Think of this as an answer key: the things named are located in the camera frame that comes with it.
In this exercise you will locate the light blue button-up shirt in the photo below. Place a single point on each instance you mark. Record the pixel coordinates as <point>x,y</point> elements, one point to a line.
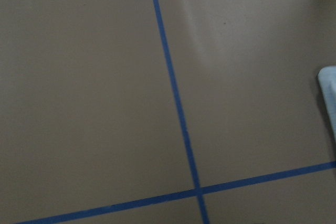
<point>326,78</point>

